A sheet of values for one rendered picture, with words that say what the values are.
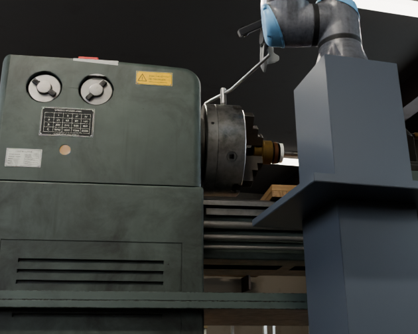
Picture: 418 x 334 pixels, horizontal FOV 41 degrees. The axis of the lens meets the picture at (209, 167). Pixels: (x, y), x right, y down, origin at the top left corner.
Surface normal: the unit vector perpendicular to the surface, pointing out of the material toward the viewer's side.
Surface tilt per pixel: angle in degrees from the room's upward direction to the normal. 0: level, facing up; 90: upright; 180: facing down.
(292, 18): 114
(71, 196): 90
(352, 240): 90
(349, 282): 90
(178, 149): 90
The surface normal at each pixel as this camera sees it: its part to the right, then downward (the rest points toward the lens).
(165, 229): 0.13, -0.33
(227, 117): 0.12, -0.65
